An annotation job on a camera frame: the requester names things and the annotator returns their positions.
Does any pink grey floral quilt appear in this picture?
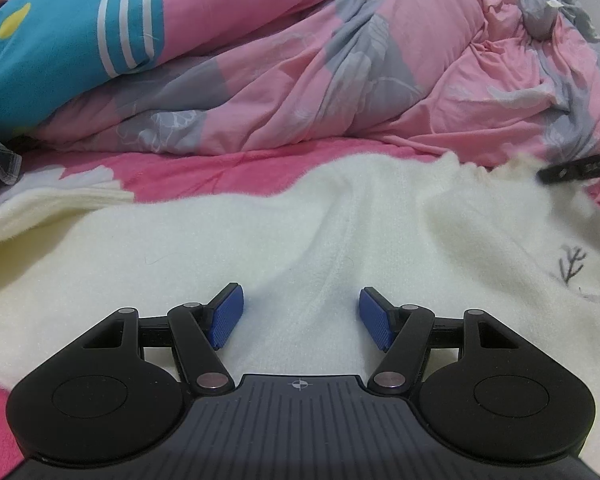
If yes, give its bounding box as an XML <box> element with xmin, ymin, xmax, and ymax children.
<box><xmin>30</xmin><ymin>0</ymin><xmax>600</xmax><ymax>196</ymax></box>

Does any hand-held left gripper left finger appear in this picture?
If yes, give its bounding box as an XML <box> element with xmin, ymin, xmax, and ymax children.
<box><xmin>82</xmin><ymin>282</ymin><xmax>245</xmax><ymax>396</ymax></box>

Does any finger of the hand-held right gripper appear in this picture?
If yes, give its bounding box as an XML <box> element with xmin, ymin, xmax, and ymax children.
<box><xmin>537</xmin><ymin>147</ymin><xmax>600</xmax><ymax>187</ymax></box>

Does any black white plaid shirt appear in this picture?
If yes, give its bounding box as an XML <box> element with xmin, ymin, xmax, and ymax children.
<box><xmin>0</xmin><ymin>127</ymin><xmax>23</xmax><ymax>186</ymax></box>

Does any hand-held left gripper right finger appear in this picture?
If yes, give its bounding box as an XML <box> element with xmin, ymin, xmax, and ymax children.
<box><xmin>358</xmin><ymin>286</ymin><xmax>523</xmax><ymax>396</ymax></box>

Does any pink floral bed sheet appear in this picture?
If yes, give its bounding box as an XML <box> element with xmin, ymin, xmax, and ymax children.
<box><xmin>0</xmin><ymin>135</ymin><xmax>600</xmax><ymax>461</ymax></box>

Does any blue striped cartoon blanket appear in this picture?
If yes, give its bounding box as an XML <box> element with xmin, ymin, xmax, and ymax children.
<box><xmin>0</xmin><ymin>0</ymin><xmax>406</xmax><ymax>143</ymax></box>

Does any white fuzzy sweater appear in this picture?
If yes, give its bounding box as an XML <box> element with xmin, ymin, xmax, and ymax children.
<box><xmin>0</xmin><ymin>152</ymin><xmax>600</xmax><ymax>456</ymax></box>

